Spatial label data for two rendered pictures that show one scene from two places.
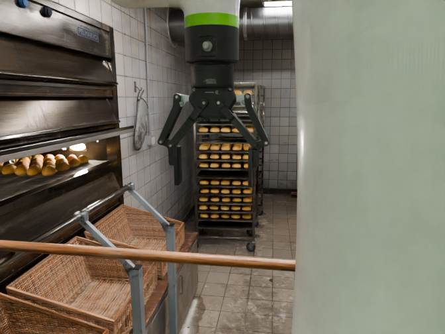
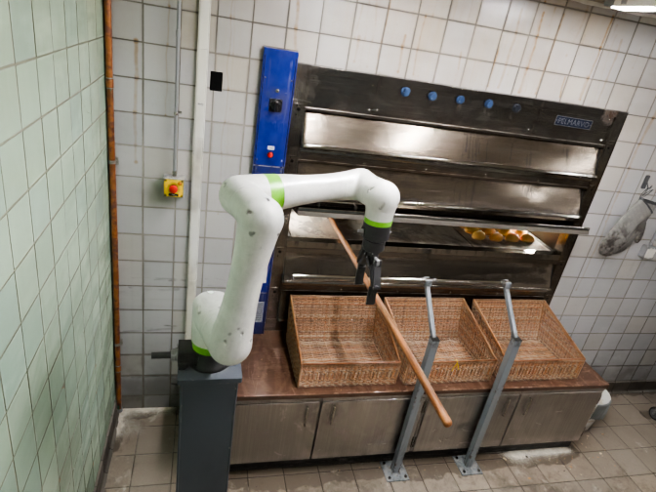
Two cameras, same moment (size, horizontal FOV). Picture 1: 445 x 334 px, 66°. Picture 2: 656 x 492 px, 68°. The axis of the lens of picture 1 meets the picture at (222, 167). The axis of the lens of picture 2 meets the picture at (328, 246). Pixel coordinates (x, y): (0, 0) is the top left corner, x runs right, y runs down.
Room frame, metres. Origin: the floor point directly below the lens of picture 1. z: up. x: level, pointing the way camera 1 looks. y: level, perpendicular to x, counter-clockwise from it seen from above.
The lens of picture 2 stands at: (-0.14, -1.26, 2.29)
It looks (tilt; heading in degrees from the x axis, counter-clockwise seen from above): 25 degrees down; 65
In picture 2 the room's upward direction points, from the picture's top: 10 degrees clockwise
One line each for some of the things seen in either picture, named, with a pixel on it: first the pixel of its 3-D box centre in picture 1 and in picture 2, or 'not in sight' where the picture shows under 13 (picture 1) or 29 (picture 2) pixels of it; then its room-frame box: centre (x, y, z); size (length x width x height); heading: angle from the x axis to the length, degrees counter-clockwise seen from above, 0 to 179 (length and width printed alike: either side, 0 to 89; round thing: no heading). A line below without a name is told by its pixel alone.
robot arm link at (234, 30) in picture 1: (211, 48); (375, 230); (0.61, 0.02, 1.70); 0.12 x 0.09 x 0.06; 172
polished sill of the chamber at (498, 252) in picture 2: (27, 197); (431, 249); (1.57, 0.93, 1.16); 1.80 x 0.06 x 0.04; 172
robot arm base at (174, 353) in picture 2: not in sight; (192, 351); (0.06, 0.08, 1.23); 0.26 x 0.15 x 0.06; 173
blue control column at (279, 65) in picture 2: not in sight; (246, 196); (0.66, 1.97, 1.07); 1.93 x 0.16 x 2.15; 82
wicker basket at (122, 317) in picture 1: (93, 285); (435, 337); (1.54, 0.64, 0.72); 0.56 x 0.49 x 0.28; 173
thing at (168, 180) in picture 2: not in sight; (174, 185); (0.08, 1.08, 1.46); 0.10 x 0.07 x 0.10; 172
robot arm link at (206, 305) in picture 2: not in sight; (213, 323); (0.12, 0.06, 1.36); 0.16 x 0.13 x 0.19; 99
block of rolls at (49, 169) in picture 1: (30, 162); (484, 221); (2.21, 1.25, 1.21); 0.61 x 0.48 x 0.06; 82
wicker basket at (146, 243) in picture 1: (140, 236); (523, 337); (2.15, 0.55, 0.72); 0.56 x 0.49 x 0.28; 173
